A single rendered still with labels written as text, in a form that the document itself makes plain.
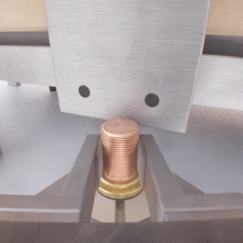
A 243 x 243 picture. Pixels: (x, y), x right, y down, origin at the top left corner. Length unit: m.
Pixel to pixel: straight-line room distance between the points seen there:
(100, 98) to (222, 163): 0.24
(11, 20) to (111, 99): 0.23
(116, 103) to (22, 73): 0.17
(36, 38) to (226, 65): 0.26
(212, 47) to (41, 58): 0.20
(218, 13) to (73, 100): 0.17
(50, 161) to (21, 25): 0.21
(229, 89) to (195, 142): 0.19
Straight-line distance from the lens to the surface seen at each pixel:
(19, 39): 0.34
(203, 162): 0.32
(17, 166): 0.33
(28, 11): 0.32
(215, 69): 0.19
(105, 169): 0.16
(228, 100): 0.20
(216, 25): 0.23
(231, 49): 0.24
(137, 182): 0.16
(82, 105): 0.17
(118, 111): 0.15
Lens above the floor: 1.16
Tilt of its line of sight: 29 degrees up
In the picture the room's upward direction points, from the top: 179 degrees counter-clockwise
